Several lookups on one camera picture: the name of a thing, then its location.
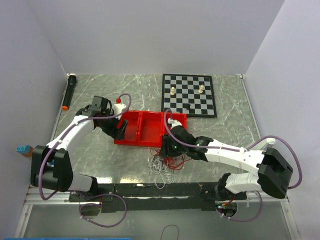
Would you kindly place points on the black grey chessboard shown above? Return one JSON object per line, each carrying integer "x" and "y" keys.
{"x": 186, "y": 92}

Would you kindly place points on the black marker orange cap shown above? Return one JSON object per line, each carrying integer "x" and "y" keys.
{"x": 71, "y": 85}

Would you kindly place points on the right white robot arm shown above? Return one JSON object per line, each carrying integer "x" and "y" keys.
{"x": 265, "y": 170}

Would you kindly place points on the blue brown toy block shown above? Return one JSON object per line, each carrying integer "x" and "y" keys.
{"x": 25, "y": 150}

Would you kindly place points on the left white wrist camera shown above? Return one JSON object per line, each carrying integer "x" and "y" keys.
{"x": 118, "y": 107}

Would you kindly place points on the aluminium frame rail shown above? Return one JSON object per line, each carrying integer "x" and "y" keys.
{"x": 45, "y": 218}

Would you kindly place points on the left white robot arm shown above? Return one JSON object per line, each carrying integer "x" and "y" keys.
{"x": 61, "y": 177}

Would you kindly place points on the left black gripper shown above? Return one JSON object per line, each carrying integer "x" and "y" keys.
{"x": 120, "y": 133}

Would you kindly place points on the red three-compartment plastic tray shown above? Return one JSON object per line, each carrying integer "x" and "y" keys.
{"x": 144, "y": 129}

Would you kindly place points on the cream chess piece left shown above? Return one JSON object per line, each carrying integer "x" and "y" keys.
{"x": 172, "y": 91}

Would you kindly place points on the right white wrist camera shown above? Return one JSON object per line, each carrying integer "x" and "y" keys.
{"x": 173, "y": 123}

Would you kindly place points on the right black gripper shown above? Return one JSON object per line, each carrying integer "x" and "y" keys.
{"x": 165, "y": 149}

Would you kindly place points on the white grey wedge object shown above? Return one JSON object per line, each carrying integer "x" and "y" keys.
{"x": 267, "y": 142}

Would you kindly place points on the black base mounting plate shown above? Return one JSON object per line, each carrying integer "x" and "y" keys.
{"x": 174, "y": 196}

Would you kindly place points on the cream chess piece right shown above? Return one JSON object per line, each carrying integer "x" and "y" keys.
{"x": 201, "y": 89}

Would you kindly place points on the cream chess piece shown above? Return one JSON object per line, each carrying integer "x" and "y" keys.
{"x": 201, "y": 89}
{"x": 172, "y": 91}

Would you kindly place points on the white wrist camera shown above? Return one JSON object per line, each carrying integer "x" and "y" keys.
{"x": 118, "y": 107}
{"x": 173, "y": 123}

